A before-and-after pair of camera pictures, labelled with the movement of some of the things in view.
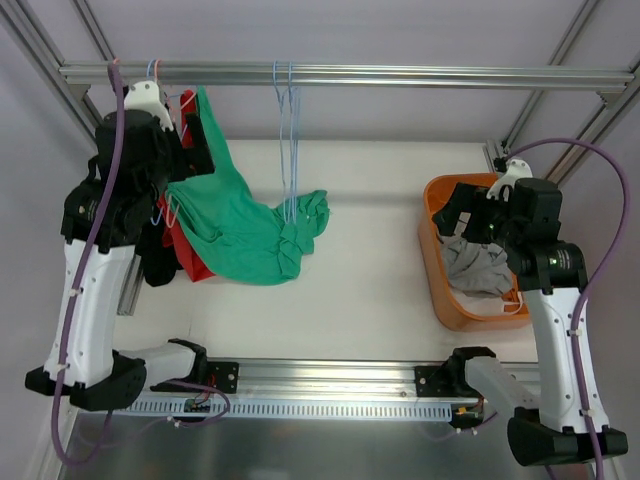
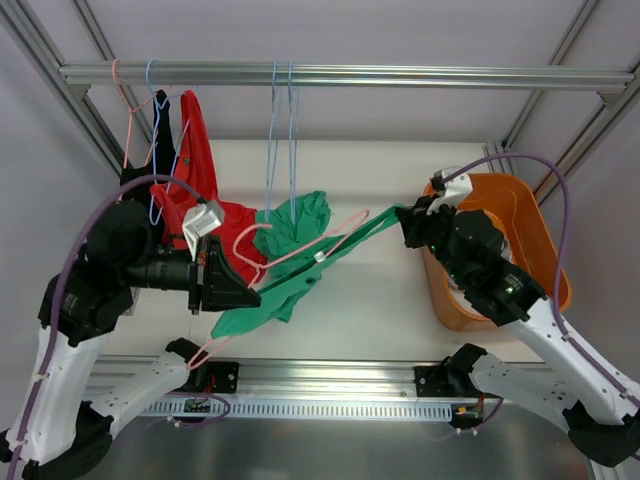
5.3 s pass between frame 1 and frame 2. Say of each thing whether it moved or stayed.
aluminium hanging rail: stayed
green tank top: moved
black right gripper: moved
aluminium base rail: stayed
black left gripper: moved
